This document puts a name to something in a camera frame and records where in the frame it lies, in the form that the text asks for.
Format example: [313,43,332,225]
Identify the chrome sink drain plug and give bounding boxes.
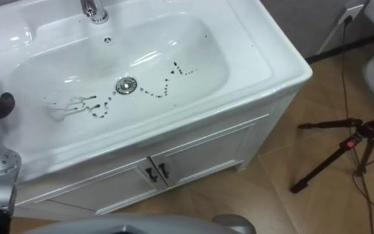
[115,76,138,96]

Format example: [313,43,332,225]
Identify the chrome faucet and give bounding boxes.
[80,0,110,25]

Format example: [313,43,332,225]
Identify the white washbasin vanity cabinet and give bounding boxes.
[0,0,314,216]

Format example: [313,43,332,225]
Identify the white cable conduit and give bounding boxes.
[316,15,347,55]

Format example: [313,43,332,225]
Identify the thin black power cable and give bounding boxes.
[340,15,374,234]

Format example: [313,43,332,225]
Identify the black camera tripod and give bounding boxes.
[290,103,374,194]

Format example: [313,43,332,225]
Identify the white wall socket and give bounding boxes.
[337,2,366,26]

